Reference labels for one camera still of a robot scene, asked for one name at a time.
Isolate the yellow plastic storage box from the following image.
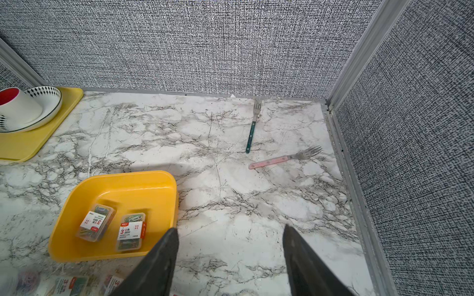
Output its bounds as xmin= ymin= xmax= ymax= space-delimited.
xmin=48 ymin=171 xmax=178 ymax=263

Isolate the green handled fork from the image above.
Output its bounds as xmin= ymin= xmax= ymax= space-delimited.
xmin=246 ymin=100 xmax=262 ymax=154

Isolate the yellow flat tray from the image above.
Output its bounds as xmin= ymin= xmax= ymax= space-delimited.
xmin=1 ymin=87 xmax=84 ymax=162

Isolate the clear paper clip box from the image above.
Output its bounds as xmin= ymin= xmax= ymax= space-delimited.
xmin=46 ymin=276 xmax=89 ymax=296

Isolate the pink handled fork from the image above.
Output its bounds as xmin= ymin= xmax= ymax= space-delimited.
xmin=248 ymin=146 xmax=322 ymax=170

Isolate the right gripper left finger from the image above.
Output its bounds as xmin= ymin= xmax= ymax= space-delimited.
xmin=111 ymin=228 xmax=179 ymax=296

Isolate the paper clip box underneath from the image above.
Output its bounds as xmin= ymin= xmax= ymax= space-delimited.
xmin=76 ymin=203 xmax=116 ymax=242

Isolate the white cup red inside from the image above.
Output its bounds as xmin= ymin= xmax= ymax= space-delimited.
xmin=1 ymin=87 xmax=43 ymax=124

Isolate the white patterned bowl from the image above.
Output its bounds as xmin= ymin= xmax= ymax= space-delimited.
xmin=1 ymin=86 xmax=62 ymax=134

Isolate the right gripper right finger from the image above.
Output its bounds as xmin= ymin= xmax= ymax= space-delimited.
xmin=283 ymin=224 xmax=353 ymax=296

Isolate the round clear clip jar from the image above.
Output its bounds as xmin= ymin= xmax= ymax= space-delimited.
xmin=1 ymin=269 xmax=41 ymax=296

